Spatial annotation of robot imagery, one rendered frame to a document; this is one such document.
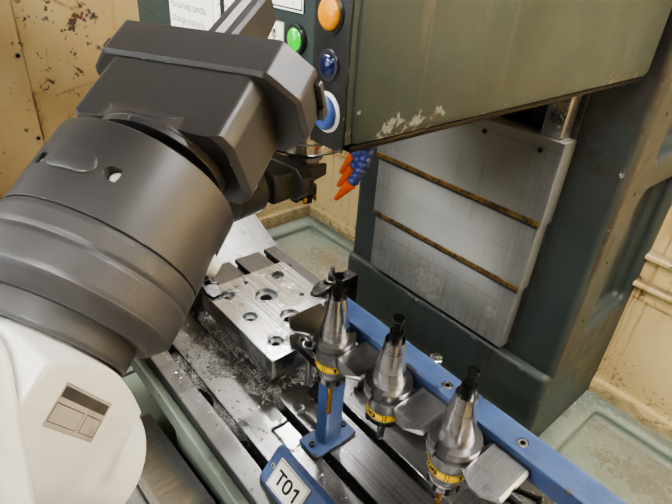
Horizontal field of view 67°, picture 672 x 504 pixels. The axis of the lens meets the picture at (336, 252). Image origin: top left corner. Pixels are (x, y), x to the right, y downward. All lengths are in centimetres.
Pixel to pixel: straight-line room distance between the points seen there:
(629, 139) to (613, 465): 90
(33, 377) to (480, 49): 49
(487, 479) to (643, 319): 101
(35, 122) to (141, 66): 147
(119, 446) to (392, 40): 36
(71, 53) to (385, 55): 136
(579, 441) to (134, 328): 150
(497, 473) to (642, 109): 67
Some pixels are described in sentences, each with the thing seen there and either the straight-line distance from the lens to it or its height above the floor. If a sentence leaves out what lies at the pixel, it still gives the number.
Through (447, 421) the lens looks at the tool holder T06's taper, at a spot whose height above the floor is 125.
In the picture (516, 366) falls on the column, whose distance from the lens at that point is 132.
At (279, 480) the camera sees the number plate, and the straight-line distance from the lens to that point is 94.
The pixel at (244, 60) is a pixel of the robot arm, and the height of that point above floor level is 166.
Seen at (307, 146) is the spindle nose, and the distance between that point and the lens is 78.
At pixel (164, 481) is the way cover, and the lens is 119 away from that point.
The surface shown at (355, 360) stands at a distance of 72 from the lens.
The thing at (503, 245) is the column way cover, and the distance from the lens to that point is 118.
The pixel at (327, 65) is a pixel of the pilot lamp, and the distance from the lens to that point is 45.
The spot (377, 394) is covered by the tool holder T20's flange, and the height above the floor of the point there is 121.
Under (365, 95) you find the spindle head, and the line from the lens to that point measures 46.
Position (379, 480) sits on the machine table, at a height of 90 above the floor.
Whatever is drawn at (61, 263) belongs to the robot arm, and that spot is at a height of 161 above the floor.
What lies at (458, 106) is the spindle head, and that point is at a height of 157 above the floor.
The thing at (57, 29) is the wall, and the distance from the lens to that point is 171.
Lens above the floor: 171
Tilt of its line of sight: 31 degrees down
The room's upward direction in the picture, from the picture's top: 4 degrees clockwise
